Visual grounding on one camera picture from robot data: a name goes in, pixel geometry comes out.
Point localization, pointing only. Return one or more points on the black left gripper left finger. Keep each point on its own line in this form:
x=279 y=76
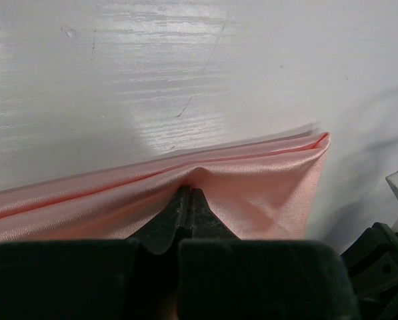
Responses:
x=132 y=278

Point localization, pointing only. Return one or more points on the pink satin napkin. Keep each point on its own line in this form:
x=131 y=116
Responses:
x=261 y=190

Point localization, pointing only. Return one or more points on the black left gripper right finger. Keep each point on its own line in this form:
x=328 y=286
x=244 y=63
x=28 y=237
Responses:
x=222 y=277

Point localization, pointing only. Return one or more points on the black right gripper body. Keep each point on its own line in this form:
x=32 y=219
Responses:
x=372 y=264

